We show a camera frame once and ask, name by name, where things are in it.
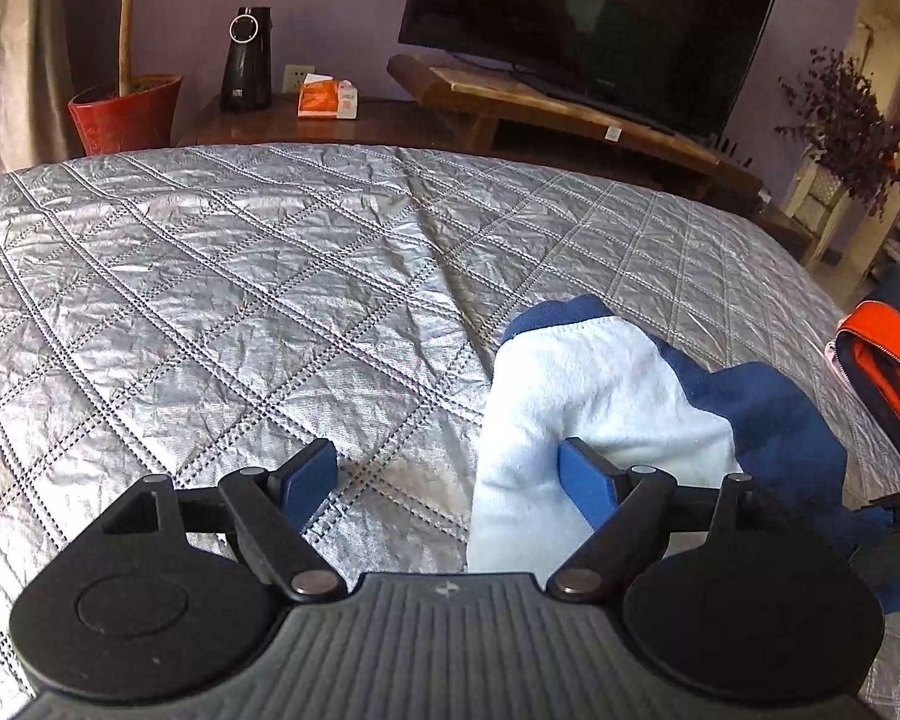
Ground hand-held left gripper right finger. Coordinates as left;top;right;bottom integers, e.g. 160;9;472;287
547;436;788;601

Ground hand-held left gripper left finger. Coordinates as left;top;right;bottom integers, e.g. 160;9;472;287
103;439;346;601

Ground blue long-sleeve printed shirt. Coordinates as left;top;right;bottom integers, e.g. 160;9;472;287
466;295;900;616

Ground orange and navy jacket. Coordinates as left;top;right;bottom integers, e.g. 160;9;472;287
825;264;900;470

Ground silver quilted bedspread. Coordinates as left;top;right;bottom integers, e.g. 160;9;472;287
0;144;900;720

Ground white plant stand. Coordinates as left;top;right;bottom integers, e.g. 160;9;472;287
784;157;856;263

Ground dark wooden cabinet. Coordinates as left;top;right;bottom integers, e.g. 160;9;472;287
171;94;818;263

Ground orange tissue pack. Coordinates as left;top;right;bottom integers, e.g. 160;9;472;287
297;73;361;122

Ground dark dried flowers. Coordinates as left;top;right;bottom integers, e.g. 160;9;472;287
776;45;900;222

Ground wooden television riser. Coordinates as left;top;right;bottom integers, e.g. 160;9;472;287
387;54;766;200

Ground red plant pot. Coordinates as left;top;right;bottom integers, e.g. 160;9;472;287
67;73;183;157

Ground black tapered speaker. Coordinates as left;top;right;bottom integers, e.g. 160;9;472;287
220;6;273;113

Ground black flat television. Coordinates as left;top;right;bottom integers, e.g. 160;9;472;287
397;0;781;140

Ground beige curtain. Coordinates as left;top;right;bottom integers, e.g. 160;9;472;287
0;0;83;173

